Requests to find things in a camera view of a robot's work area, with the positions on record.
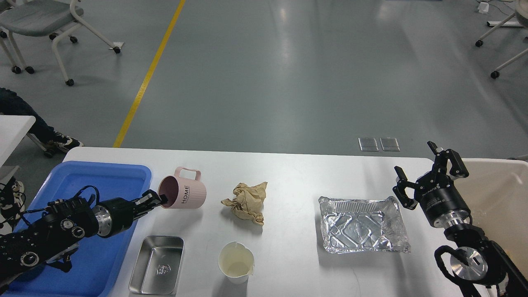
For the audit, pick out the beige plastic bin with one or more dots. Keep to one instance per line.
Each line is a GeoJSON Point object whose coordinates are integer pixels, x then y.
{"type": "Point", "coordinates": [496, 192]}

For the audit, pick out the left floor outlet plate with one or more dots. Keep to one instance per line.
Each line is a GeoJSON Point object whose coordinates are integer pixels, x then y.
{"type": "Point", "coordinates": [368, 144]}

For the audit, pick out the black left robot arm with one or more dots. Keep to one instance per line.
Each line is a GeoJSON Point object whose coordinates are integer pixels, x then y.
{"type": "Point", "coordinates": [53, 238]}

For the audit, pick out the floor outlet plate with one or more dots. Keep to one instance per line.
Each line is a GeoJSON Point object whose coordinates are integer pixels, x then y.
{"type": "Point", "coordinates": [389, 144]}
{"type": "Point", "coordinates": [368, 144]}

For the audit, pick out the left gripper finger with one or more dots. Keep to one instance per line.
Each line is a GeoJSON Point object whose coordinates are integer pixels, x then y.
{"type": "Point", "coordinates": [148, 199]}
{"type": "Point", "coordinates": [144, 210]}

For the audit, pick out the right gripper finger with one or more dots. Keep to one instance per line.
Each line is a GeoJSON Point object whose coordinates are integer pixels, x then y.
{"type": "Point", "coordinates": [447, 167]}
{"type": "Point", "coordinates": [399, 190]}

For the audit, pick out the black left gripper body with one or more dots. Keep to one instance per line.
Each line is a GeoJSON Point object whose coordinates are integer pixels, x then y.
{"type": "Point", "coordinates": [114, 216]}

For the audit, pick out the crumpled brown paper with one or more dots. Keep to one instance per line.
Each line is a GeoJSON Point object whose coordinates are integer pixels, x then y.
{"type": "Point", "coordinates": [248, 202]}

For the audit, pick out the white paper cup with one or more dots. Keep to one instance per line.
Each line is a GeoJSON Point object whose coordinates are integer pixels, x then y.
{"type": "Point", "coordinates": [236, 262]}

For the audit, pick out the grey office chair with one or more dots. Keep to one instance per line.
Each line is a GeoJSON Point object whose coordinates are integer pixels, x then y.
{"type": "Point", "coordinates": [39, 18]}

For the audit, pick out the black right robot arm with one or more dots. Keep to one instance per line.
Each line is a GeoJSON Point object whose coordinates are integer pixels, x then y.
{"type": "Point", "coordinates": [477, 260]}

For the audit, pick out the aluminium foil tray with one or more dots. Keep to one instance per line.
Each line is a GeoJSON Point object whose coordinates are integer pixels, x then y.
{"type": "Point", "coordinates": [357, 225]}

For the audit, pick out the stainless steel tray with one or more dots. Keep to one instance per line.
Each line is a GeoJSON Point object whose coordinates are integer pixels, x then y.
{"type": "Point", "coordinates": [156, 271]}

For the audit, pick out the seated person leg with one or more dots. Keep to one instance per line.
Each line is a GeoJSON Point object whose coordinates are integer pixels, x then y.
{"type": "Point", "coordinates": [13, 105]}

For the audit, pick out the blue plastic tray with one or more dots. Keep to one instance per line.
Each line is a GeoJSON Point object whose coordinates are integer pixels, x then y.
{"type": "Point", "coordinates": [96, 264]}

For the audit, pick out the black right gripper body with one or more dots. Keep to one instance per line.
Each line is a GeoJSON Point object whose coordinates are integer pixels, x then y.
{"type": "Point", "coordinates": [441, 202]}

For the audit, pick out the right floor outlet plate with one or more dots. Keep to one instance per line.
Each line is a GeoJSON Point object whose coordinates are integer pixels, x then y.
{"type": "Point", "coordinates": [389, 144]}

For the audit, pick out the pink home mug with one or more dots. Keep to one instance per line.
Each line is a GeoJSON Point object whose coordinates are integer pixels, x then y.
{"type": "Point", "coordinates": [182, 192]}

